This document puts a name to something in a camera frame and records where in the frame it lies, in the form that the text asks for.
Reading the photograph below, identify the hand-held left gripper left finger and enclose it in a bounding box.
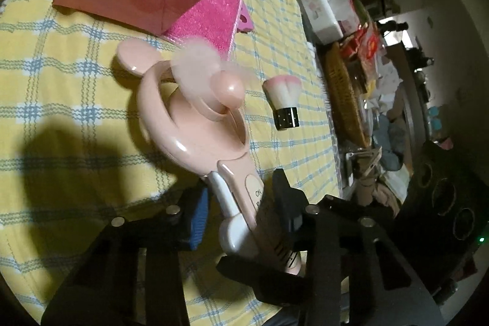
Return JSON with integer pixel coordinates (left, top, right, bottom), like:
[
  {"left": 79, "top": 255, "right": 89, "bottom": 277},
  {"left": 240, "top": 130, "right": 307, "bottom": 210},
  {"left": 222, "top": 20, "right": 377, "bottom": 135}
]
[{"left": 40, "top": 186, "right": 210, "bottom": 326}]

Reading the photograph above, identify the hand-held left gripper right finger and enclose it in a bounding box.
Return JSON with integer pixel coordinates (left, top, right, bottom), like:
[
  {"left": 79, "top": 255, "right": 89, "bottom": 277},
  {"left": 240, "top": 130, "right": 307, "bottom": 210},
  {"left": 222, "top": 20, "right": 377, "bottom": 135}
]
[{"left": 216, "top": 169, "right": 446, "bottom": 326}]

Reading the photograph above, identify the pink mouse-ear handheld fan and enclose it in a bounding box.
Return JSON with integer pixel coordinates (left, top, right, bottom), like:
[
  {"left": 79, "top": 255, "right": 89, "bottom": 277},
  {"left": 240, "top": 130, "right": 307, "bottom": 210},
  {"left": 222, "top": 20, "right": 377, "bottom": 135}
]
[{"left": 111, "top": 37, "right": 306, "bottom": 275}]

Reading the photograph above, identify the pink makeup brush black handle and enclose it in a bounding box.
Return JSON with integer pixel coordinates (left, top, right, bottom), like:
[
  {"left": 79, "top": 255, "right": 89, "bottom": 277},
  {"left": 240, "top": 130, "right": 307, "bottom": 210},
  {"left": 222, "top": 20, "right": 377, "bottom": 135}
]
[{"left": 263, "top": 78, "right": 300, "bottom": 130}]

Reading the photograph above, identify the pink foam toe separator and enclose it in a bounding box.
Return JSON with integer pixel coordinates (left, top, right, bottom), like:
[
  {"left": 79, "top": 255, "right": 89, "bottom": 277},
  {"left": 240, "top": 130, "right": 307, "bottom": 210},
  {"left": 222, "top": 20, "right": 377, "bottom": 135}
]
[{"left": 237, "top": 0, "right": 253, "bottom": 34}]

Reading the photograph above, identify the grey blue cloth bundle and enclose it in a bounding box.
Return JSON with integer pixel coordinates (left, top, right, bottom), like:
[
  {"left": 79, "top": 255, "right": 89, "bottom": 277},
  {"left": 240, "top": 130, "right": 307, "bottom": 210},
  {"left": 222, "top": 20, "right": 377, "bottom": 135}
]
[{"left": 372, "top": 118, "right": 406, "bottom": 172}]

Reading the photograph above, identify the wicker basket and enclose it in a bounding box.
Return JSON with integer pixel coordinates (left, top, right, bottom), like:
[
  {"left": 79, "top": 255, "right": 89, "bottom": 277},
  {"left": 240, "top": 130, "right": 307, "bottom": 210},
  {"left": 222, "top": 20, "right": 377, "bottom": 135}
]
[{"left": 324, "top": 41, "right": 373, "bottom": 147}]

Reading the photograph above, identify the red snack packet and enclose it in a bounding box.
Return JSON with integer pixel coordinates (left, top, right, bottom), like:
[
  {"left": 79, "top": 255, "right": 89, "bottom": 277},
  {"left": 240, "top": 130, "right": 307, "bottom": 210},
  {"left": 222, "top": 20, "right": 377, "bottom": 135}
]
[{"left": 342, "top": 22, "right": 383, "bottom": 61}]

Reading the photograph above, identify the yellow plaid cloth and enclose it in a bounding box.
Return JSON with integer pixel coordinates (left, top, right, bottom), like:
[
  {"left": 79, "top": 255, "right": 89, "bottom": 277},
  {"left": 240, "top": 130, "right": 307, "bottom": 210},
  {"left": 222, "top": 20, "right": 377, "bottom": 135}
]
[{"left": 0, "top": 0, "right": 346, "bottom": 326}]

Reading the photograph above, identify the white floral box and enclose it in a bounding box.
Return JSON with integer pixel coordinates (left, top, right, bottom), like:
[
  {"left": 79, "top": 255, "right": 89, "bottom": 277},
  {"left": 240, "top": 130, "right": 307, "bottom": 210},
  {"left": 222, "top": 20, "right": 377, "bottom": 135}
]
[{"left": 298, "top": 0, "right": 344, "bottom": 44}]

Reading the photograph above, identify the red and white tissue pack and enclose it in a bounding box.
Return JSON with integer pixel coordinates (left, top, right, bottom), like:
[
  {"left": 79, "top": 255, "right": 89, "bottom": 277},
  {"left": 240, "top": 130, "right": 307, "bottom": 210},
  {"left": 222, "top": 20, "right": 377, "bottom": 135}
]
[{"left": 325, "top": 0, "right": 362, "bottom": 33}]

